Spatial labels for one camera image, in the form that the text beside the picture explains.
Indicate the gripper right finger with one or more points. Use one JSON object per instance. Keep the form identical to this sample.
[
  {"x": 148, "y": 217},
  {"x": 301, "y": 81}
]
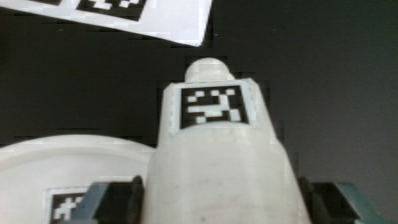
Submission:
[{"x": 336, "y": 203}]

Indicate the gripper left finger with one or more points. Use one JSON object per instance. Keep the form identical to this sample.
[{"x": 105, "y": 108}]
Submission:
[{"x": 111, "y": 205}]

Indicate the white round table top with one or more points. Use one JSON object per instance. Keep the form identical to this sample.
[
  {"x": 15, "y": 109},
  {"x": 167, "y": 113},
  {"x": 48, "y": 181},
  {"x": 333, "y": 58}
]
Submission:
[{"x": 50, "y": 167}]

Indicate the white cylindrical table leg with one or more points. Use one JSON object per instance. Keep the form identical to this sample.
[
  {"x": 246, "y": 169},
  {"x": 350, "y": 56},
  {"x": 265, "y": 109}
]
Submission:
[{"x": 221, "y": 180}]

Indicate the white marker sheet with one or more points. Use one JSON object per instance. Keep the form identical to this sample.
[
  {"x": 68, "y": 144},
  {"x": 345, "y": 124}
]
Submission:
[{"x": 169, "y": 19}]

